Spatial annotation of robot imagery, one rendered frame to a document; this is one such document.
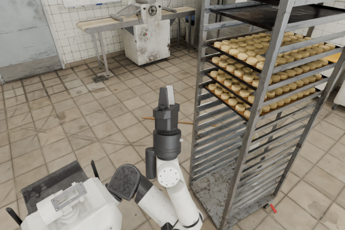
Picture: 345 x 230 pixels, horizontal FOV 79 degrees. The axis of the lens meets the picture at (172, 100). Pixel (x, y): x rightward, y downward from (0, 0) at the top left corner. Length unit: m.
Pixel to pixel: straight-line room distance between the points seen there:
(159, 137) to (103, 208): 0.31
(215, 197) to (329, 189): 1.20
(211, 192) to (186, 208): 1.34
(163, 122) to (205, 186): 1.56
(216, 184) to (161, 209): 1.35
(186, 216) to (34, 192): 0.52
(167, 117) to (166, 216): 0.39
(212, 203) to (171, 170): 1.42
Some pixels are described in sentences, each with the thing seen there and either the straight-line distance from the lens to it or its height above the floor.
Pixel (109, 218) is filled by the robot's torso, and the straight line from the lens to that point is 0.80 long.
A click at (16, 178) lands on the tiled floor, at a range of 2.83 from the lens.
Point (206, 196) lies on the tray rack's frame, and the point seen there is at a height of 0.15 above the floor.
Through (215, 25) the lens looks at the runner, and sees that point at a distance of 1.24.
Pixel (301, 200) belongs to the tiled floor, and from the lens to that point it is 2.51.
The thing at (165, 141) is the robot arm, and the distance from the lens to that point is 0.62.
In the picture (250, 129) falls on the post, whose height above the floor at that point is 1.22.
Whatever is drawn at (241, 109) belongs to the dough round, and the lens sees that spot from 1.16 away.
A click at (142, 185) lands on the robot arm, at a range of 0.83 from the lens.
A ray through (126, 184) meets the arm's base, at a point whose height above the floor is 1.23.
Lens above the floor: 1.90
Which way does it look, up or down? 35 degrees down
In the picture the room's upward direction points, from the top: straight up
